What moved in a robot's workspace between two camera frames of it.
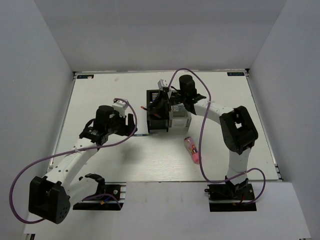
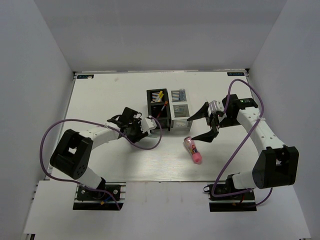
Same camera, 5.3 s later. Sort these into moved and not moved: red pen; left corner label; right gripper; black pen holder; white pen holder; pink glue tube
Moved: right gripper; red pen
Not moved: pink glue tube; black pen holder; white pen holder; left corner label
